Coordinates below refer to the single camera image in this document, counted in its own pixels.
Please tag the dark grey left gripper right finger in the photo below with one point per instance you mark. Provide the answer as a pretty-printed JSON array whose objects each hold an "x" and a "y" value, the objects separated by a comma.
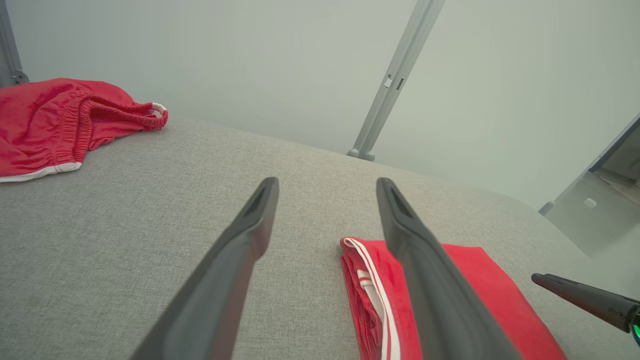
[{"x": 445, "y": 300}]

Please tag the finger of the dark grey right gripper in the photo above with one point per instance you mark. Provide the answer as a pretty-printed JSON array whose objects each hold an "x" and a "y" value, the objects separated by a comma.
[{"x": 590, "y": 299}]

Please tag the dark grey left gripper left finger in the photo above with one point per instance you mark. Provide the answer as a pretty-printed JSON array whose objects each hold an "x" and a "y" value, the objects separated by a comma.
[{"x": 215, "y": 290}]

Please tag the red and white jersey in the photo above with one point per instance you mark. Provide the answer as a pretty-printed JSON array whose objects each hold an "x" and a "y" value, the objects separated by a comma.
[{"x": 500, "y": 300}]

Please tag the red shorts with white stripe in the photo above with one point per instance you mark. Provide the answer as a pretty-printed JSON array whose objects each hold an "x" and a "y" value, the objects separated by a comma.
[{"x": 45, "y": 125}]

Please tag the grey partition frame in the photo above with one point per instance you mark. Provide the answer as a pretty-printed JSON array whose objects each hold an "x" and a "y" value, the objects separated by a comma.
[{"x": 600, "y": 200}]

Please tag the grey double metal post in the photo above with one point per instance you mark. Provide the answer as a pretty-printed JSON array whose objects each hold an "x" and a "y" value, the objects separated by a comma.
[{"x": 395, "y": 80}]

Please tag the grey single metal post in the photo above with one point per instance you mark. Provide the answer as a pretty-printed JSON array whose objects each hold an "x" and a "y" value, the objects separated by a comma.
[{"x": 7, "y": 50}]

